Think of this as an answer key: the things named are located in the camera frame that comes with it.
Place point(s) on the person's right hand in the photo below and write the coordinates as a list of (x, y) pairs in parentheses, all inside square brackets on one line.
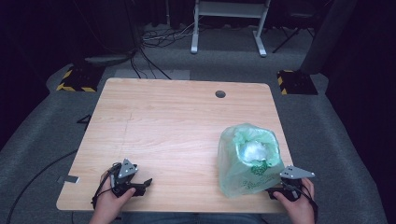
[(300, 205)]

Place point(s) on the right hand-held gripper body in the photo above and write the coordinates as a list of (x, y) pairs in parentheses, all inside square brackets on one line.
[(294, 175)]

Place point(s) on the white metal stand frame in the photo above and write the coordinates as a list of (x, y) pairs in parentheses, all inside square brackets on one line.
[(260, 37)]

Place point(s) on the black tripod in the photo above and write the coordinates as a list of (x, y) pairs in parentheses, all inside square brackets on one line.
[(291, 35)]

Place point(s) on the crumpled white plastic wad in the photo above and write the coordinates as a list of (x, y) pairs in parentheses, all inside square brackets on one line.
[(253, 151)]

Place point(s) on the person's legs in jeans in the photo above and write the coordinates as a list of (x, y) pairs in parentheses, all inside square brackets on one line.
[(193, 218)]

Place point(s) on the grey column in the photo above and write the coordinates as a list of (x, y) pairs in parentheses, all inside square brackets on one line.
[(327, 34)]

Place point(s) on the green plastic bag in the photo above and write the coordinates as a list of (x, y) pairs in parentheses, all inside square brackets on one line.
[(230, 174)]

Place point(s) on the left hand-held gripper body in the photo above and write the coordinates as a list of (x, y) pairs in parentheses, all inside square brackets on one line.
[(126, 169)]

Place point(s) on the person's left hand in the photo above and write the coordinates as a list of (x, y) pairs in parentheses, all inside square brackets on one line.
[(109, 199)]

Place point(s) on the grey tape strip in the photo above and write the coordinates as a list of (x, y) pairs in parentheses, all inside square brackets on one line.
[(70, 179)]

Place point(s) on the black yellow striped base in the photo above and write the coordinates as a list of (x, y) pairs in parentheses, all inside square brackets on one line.
[(79, 79), (297, 83)]

